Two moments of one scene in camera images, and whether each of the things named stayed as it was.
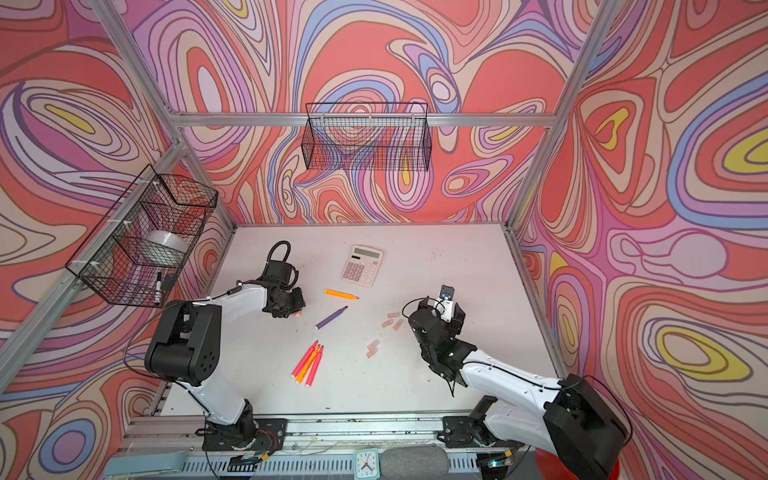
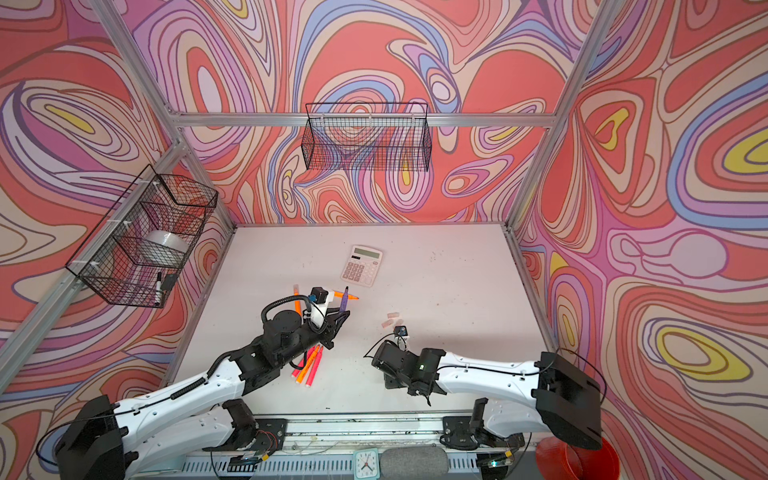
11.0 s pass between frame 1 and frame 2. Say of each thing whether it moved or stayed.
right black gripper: moved
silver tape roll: stayed
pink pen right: stayed
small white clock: stayed
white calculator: stayed
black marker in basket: stayed
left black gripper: moved
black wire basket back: stayed
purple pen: moved
